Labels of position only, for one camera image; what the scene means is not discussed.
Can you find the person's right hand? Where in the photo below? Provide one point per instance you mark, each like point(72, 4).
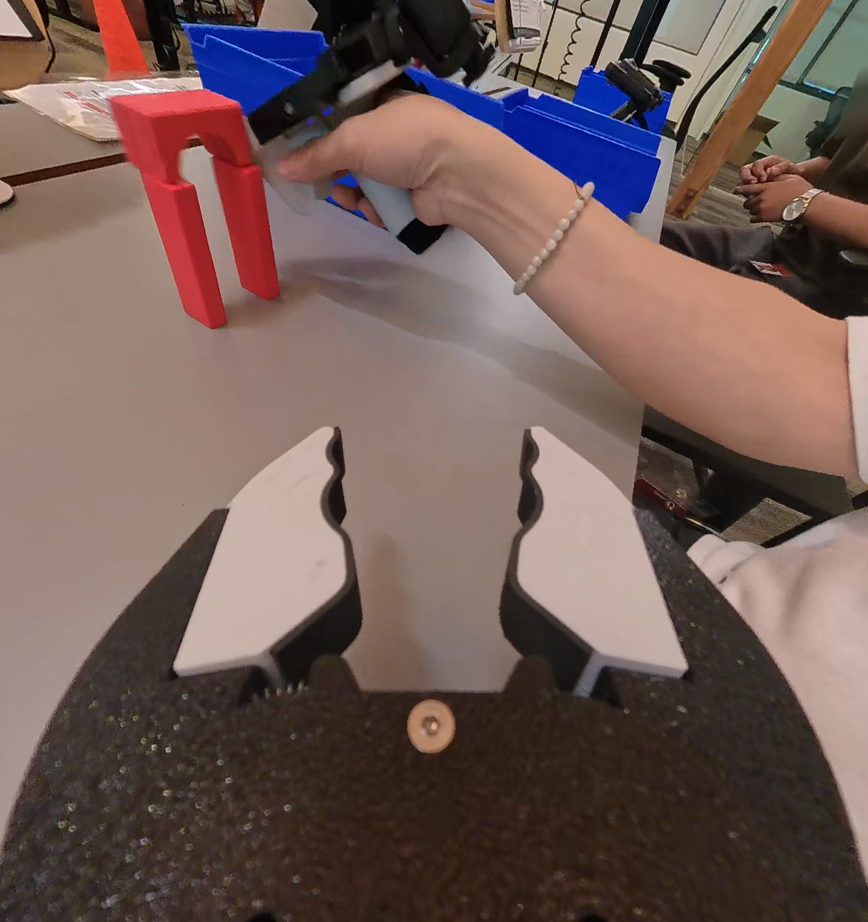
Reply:
point(441, 151)

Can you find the person's white shirt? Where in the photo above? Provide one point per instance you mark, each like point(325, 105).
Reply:
point(823, 648)

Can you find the blue plastic bin with divider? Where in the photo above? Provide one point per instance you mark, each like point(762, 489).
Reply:
point(239, 65)

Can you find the red plank block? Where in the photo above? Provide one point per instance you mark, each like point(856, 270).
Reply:
point(250, 230)
point(189, 252)

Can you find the red arch block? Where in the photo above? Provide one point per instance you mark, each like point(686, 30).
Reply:
point(182, 119)

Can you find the slanted wooden post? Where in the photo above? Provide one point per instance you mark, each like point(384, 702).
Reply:
point(751, 93)

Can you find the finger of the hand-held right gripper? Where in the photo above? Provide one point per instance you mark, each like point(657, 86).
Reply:
point(283, 169)

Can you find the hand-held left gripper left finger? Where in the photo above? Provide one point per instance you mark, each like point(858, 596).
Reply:
point(261, 562)

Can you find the orange cone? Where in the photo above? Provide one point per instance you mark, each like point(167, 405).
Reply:
point(121, 36)

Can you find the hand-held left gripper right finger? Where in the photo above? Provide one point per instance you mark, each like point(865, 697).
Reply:
point(592, 569)

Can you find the printed paper booklet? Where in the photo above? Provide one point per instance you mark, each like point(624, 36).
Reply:
point(81, 104)

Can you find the person's right forearm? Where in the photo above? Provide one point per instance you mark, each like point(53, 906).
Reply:
point(693, 338)

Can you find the black device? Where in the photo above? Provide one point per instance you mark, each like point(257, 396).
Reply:
point(639, 83)

